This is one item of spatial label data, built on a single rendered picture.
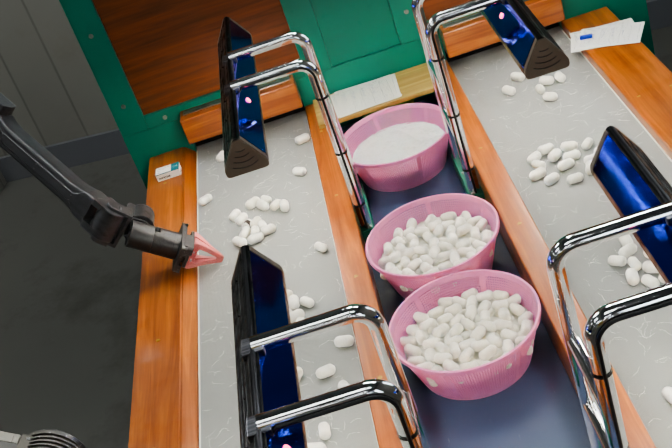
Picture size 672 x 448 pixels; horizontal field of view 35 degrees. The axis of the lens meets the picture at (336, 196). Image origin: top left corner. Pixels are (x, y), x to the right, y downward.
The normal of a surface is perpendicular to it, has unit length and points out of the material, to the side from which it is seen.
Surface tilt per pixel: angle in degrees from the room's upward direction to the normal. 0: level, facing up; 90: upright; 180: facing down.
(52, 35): 90
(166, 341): 0
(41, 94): 90
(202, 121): 90
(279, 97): 90
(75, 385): 0
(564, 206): 0
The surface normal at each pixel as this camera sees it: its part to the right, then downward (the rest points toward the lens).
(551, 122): -0.29, -0.81
